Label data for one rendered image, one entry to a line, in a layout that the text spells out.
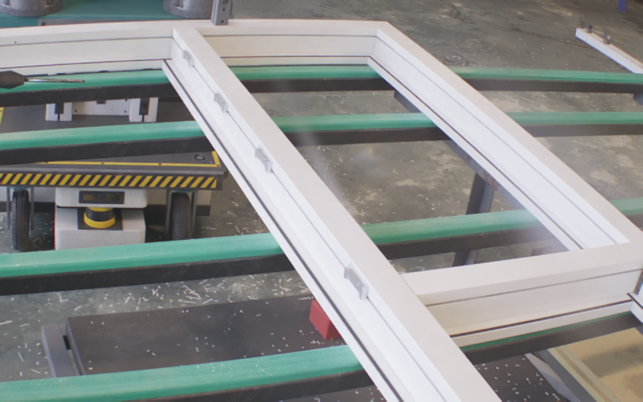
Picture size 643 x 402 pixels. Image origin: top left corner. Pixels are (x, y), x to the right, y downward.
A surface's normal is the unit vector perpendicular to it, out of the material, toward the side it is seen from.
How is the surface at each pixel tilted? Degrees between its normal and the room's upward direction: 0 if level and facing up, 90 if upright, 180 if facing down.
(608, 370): 0
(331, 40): 90
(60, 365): 0
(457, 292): 90
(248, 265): 90
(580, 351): 0
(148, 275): 90
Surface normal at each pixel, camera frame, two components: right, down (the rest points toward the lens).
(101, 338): 0.15, -0.87
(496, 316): 0.38, 0.49
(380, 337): -0.92, 0.07
